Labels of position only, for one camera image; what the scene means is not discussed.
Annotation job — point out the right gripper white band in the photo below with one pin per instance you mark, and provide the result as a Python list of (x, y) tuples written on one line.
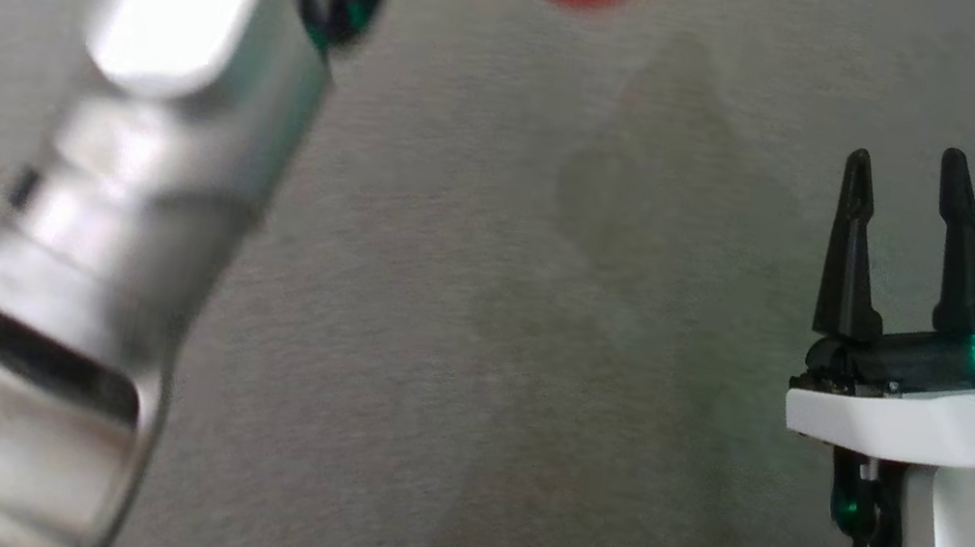
[(894, 421)]

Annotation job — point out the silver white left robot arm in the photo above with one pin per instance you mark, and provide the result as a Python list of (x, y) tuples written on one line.
[(160, 114)]

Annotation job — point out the grey sofa seat cushion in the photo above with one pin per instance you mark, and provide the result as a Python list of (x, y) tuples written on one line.
[(531, 369)]

